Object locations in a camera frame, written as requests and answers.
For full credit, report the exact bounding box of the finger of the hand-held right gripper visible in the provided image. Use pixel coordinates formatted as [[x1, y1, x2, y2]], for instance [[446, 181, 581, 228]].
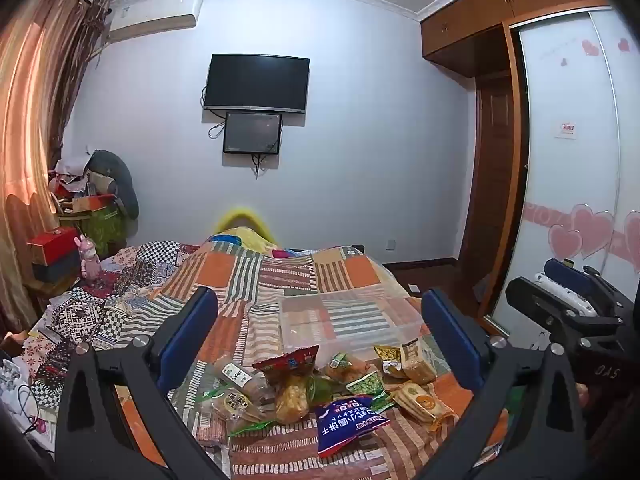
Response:
[[505, 276, 618, 333], [544, 258, 632, 311]]

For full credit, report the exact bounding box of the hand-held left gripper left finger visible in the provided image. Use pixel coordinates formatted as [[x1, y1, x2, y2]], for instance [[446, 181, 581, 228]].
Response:
[[54, 286, 231, 480]]

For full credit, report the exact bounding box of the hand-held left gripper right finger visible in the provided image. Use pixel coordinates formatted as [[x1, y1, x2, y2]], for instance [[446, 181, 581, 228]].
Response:
[[421, 287, 588, 480]]

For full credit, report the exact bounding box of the beige cracker packet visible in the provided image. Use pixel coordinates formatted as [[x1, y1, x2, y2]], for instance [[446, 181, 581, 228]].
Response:
[[400, 338, 439, 385]]

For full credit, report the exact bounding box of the clear white-label biscuit packet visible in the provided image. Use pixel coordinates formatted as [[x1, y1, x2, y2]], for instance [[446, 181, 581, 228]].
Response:
[[214, 354, 268, 403]]

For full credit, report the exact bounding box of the dark gold snack packet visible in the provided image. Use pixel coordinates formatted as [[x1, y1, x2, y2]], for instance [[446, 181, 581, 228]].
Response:
[[374, 345, 407, 379]]

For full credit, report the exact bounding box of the yellow round biscuit packet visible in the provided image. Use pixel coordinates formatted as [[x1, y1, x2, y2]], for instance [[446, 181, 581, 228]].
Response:
[[391, 381, 457, 425]]

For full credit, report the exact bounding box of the brown cake packet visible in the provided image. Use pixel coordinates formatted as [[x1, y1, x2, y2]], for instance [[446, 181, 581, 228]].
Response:
[[217, 389, 266, 423]]

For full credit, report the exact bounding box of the striped brown snack packet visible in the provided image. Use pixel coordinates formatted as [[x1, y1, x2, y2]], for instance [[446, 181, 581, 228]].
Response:
[[192, 399, 232, 444]]

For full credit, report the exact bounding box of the red-topped snack packet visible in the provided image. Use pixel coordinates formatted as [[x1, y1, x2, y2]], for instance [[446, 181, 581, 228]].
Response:
[[251, 346, 319, 425]]

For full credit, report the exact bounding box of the green pea snack packet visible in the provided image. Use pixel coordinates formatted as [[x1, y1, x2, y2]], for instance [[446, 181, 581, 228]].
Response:
[[345, 371, 386, 397]]

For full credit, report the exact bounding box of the clear plastic storage container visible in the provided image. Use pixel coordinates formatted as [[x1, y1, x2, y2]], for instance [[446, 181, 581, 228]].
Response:
[[277, 287, 426, 356]]

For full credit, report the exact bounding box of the orange bread packet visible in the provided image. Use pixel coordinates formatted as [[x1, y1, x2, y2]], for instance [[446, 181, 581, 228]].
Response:
[[322, 352, 372, 382]]

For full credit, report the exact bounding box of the blue snack packet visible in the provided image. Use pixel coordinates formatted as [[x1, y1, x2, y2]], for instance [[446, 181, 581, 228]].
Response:
[[316, 395, 391, 458]]

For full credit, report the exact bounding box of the green leafy snack packet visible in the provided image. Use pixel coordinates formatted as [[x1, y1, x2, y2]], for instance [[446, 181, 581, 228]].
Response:
[[306, 376, 347, 407]]

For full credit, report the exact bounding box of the white sliding wardrobe door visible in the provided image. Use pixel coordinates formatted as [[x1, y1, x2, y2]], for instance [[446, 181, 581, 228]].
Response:
[[482, 5, 640, 338]]

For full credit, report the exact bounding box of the patchwork striped blanket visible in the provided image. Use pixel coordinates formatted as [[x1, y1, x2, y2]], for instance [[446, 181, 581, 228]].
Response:
[[112, 240, 508, 480]]

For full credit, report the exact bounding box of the yellow arched object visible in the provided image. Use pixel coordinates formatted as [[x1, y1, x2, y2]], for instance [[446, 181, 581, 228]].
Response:
[[209, 204, 275, 248]]

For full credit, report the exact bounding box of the pink bunny toy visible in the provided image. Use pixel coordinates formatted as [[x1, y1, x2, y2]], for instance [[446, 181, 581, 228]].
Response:
[[74, 234, 100, 281]]

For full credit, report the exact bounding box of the green patterned box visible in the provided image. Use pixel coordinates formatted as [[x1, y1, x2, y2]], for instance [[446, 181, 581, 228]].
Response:
[[82, 206, 127, 257]]

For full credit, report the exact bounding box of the dark box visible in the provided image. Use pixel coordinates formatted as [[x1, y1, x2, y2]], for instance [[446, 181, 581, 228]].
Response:
[[31, 255, 85, 285]]

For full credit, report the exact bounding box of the red box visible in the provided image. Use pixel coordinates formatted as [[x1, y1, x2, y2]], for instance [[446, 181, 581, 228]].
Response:
[[26, 226, 82, 267]]

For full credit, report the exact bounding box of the grey bag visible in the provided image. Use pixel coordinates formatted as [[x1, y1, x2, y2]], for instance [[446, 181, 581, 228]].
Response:
[[86, 149, 141, 221]]

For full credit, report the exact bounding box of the pile of clutter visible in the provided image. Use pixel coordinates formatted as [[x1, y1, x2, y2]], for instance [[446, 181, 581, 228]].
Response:
[[49, 157, 121, 217]]

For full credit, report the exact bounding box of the wooden wardrobe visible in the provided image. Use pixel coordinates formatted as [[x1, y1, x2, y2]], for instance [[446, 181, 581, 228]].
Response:
[[419, 0, 640, 78]]

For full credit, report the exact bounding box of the pink brown curtain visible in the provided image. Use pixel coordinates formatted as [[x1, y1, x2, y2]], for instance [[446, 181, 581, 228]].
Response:
[[0, 0, 108, 331]]

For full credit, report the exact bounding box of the white air conditioner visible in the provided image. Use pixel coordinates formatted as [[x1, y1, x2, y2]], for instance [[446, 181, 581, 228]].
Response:
[[106, 0, 202, 43]]

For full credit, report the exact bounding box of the small black wall monitor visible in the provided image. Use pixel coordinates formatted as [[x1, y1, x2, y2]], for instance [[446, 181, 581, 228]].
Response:
[[223, 112, 283, 155]]

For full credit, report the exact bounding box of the large black wall television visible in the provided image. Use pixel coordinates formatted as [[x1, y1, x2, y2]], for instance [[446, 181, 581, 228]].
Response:
[[203, 53, 311, 114]]

